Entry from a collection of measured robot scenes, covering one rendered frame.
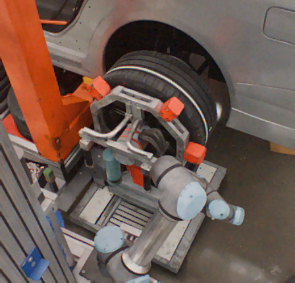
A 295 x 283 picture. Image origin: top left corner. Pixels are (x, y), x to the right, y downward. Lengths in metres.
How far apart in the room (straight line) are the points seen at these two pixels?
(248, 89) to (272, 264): 1.19
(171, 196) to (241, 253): 1.49
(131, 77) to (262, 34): 0.63
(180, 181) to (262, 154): 1.93
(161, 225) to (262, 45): 0.94
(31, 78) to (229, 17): 0.95
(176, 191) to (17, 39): 0.99
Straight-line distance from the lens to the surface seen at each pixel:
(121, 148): 1.94
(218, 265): 2.72
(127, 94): 2.01
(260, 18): 1.86
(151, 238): 1.46
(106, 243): 1.62
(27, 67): 1.99
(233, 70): 2.06
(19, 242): 1.34
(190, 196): 1.31
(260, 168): 3.14
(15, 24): 1.86
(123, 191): 2.79
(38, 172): 2.47
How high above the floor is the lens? 2.50
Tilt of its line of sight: 50 degrees down
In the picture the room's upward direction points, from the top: 3 degrees counter-clockwise
